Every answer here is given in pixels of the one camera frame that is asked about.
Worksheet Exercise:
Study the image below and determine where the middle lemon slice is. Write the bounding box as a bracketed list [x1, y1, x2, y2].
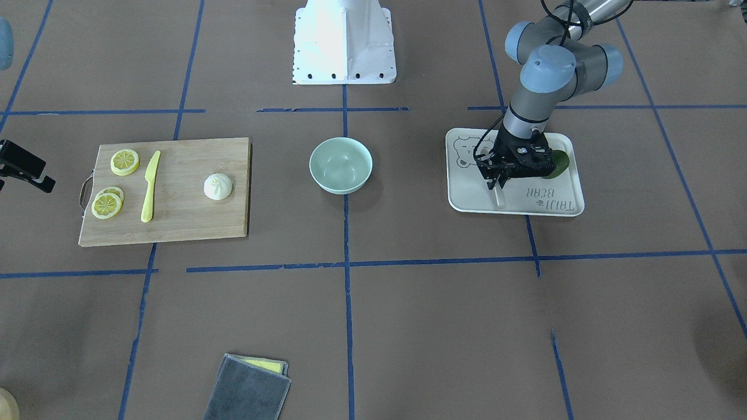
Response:
[95, 186, 125, 202]

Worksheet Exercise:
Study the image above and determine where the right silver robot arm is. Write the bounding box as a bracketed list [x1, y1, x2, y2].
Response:
[0, 16, 15, 71]

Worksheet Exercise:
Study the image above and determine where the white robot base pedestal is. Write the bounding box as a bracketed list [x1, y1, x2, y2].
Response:
[292, 1, 397, 85]

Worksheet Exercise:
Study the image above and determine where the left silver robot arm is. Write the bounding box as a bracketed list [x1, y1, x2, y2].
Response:
[473, 1, 632, 190]

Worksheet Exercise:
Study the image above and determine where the white steamed bun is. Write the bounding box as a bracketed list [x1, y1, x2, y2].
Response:
[203, 173, 234, 201]

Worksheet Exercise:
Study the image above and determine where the green lime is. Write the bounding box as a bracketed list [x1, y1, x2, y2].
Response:
[543, 149, 570, 179]

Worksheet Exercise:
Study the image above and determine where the grey and yellow cloth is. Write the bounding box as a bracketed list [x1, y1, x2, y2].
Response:
[203, 353, 291, 419]

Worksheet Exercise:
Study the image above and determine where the white rectangular tray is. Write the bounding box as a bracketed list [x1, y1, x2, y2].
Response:
[445, 128, 586, 217]

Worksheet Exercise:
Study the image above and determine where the light green bowl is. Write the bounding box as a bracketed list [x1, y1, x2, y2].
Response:
[309, 136, 374, 195]

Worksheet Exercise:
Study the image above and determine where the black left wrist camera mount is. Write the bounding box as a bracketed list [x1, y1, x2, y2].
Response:
[474, 146, 501, 179]

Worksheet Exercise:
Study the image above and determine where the white ceramic spoon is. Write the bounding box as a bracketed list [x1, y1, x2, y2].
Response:
[493, 186, 506, 209]

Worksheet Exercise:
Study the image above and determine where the bamboo cutting board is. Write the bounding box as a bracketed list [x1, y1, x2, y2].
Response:
[78, 137, 252, 247]

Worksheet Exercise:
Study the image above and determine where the lemon slice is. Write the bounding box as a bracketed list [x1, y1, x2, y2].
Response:
[110, 149, 141, 176]
[95, 186, 125, 202]
[91, 193, 123, 220]

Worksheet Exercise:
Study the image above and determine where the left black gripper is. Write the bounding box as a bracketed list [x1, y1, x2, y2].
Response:
[486, 129, 553, 190]

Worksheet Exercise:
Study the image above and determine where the lower lemon slice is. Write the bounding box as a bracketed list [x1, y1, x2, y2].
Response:
[91, 193, 123, 220]

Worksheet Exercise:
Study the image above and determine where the upper lemon slice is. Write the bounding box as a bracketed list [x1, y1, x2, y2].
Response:
[110, 149, 141, 176]

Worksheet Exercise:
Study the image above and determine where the yellow plastic knife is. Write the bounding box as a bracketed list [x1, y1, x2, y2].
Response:
[139, 150, 161, 223]

